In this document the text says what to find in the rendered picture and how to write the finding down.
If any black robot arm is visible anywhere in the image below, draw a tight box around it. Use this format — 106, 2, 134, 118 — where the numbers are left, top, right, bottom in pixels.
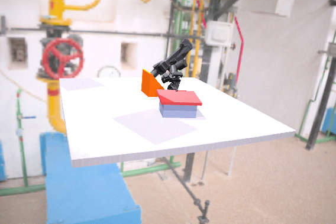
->
150, 38, 193, 83

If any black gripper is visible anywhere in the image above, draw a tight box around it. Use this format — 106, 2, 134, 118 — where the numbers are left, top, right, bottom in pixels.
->
167, 70, 183, 92

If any red square lid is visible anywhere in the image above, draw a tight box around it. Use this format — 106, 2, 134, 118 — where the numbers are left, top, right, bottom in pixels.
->
157, 89, 202, 106

